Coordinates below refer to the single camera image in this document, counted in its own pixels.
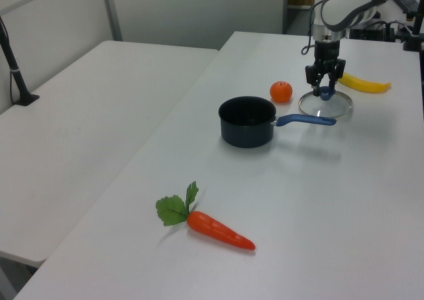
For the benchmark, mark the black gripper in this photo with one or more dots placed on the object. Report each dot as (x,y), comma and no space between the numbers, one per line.
(327,51)

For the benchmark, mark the glass pot lid blue knob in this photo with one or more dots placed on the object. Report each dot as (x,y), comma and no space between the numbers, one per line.
(314,107)

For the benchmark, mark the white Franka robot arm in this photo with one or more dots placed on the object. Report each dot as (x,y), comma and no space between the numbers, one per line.
(341,8)

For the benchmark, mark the yellow toy banana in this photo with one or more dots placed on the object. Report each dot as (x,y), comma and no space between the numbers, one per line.
(362,84)

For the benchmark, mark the orange toy tangerine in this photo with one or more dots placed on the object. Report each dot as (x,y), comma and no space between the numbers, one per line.
(281,92)

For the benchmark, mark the black equipment box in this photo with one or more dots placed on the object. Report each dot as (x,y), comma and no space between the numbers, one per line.
(371,33)

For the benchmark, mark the black keyboard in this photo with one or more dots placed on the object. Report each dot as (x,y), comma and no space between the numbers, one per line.
(406,4)

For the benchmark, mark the orange toy carrot green leaves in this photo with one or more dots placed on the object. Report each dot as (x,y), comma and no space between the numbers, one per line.
(215,228)

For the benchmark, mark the white adjacent table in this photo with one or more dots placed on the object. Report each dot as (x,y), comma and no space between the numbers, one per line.
(83,121)

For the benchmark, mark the black pole stand with base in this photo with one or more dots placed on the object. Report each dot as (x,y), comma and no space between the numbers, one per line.
(13,71)

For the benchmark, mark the black camera stand post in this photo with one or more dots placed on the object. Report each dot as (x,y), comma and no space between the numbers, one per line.
(415,31)

